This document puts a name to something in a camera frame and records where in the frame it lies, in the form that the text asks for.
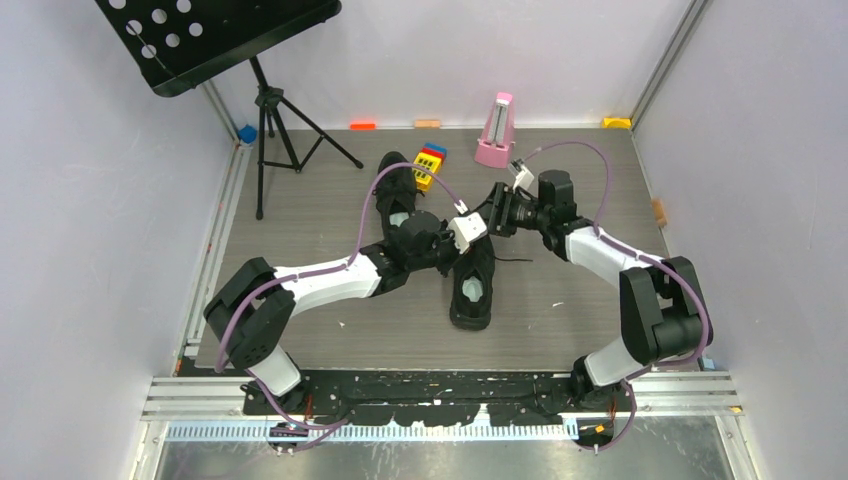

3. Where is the black shoe tied left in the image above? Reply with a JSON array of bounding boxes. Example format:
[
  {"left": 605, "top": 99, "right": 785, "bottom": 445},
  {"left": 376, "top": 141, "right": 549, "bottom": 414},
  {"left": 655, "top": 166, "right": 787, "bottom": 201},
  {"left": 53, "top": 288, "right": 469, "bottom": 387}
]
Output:
[{"left": 373, "top": 151, "right": 418, "bottom": 238}]

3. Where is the yellow block in corner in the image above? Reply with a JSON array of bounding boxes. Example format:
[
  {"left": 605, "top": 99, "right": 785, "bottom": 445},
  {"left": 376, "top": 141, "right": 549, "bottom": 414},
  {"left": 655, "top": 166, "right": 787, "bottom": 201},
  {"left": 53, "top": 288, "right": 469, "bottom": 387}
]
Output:
[{"left": 601, "top": 117, "right": 632, "bottom": 130}]

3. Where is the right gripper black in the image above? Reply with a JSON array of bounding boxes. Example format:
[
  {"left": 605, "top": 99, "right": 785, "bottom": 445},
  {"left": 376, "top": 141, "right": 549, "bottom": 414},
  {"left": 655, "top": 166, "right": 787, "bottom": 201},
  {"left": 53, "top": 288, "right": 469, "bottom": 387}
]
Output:
[{"left": 475, "top": 182, "right": 550, "bottom": 239}]

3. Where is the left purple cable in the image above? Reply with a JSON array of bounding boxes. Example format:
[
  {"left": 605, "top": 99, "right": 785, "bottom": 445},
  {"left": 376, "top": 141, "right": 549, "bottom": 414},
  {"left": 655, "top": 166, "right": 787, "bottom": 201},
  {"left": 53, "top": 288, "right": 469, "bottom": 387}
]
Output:
[{"left": 213, "top": 162, "right": 468, "bottom": 452}]

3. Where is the purple cable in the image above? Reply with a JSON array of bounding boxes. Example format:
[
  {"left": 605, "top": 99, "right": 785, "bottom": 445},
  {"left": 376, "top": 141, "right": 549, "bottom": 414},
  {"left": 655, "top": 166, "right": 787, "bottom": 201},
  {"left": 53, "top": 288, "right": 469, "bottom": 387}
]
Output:
[
  {"left": 515, "top": 140, "right": 711, "bottom": 452},
  {"left": 213, "top": 162, "right": 468, "bottom": 452}
]

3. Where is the brown block right edge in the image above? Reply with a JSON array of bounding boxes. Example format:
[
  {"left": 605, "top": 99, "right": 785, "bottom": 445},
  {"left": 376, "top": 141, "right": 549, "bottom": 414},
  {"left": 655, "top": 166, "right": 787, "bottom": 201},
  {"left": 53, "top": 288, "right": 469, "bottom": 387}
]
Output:
[{"left": 651, "top": 198, "right": 668, "bottom": 229}]

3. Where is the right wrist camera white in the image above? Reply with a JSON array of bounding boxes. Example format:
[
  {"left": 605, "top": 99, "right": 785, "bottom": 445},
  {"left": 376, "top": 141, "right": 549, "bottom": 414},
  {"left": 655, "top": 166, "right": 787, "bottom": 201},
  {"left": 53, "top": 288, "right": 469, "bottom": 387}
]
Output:
[{"left": 507, "top": 158, "right": 535, "bottom": 192}]

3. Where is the tan wooden block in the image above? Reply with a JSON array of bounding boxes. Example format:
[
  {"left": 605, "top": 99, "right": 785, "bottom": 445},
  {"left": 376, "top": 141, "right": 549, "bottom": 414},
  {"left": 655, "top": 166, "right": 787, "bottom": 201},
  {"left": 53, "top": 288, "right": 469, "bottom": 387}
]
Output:
[{"left": 414, "top": 119, "right": 441, "bottom": 129}]

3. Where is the black shoelace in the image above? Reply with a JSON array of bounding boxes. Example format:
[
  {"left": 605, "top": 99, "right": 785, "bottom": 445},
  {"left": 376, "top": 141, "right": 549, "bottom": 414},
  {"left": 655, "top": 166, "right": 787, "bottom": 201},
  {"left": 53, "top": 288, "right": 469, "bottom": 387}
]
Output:
[{"left": 494, "top": 256, "right": 534, "bottom": 263}]

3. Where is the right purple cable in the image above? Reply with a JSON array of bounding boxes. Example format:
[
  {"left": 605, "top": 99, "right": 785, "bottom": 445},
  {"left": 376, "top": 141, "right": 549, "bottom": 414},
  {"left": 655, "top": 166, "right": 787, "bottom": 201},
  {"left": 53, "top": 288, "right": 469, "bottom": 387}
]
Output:
[{"left": 515, "top": 140, "right": 711, "bottom": 452}]

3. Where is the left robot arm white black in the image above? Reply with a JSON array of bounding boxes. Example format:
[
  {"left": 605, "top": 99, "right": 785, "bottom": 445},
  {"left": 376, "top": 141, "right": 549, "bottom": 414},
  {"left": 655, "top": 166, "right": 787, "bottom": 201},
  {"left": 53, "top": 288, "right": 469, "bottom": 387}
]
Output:
[{"left": 204, "top": 211, "right": 487, "bottom": 414}]

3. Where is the blue block in corner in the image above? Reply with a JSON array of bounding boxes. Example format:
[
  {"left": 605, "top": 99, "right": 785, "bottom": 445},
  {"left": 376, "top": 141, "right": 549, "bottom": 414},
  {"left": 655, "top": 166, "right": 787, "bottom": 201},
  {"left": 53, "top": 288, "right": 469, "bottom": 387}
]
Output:
[{"left": 238, "top": 125, "right": 258, "bottom": 145}]

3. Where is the black shoe with laces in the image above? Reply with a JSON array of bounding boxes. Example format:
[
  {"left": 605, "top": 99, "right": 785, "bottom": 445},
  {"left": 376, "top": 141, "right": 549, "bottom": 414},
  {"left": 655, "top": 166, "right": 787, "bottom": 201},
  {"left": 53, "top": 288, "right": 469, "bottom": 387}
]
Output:
[{"left": 449, "top": 236, "right": 495, "bottom": 331}]

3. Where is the black music stand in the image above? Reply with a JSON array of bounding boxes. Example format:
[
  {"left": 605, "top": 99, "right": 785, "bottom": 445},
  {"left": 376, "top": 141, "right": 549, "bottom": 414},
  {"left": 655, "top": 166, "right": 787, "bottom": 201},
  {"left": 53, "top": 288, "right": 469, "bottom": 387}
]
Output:
[{"left": 94, "top": 0, "right": 365, "bottom": 221}]

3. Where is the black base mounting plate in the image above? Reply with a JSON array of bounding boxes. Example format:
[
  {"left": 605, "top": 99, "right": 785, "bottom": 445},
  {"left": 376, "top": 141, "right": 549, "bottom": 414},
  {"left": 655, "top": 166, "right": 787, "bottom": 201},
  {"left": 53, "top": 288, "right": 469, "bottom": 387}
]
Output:
[{"left": 241, "top": 370, "right": 633, "bottom": 427}]

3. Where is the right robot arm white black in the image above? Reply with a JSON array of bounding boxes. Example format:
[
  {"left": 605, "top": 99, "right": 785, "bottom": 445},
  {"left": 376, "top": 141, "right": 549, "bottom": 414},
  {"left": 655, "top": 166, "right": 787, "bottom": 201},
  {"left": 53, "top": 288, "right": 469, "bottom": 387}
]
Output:
[{"left": 476, "top": 170, "right": 713, "bottom": 411}]

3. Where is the orange block at wall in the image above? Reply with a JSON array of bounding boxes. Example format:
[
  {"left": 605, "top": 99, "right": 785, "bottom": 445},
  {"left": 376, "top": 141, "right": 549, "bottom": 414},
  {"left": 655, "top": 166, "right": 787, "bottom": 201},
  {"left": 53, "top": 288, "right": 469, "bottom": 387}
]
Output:
[{"left": 349, "top": 122, "right": 376, "bottom": 131}]

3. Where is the yellow toy block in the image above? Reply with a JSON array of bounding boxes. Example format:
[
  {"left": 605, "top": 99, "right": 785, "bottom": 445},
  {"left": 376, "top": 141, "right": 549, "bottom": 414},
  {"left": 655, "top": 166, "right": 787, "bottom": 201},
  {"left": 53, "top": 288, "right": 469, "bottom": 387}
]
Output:
[{"left": 413, "top": 149, "right": 445, "bottom": 193}]

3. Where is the pink metronome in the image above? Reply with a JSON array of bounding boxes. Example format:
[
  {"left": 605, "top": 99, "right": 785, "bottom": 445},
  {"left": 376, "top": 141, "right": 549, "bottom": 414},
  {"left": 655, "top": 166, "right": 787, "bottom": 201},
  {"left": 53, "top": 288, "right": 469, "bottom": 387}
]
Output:
[{"left": 474, "top": 92, "right": 514, "bottom": 169}]

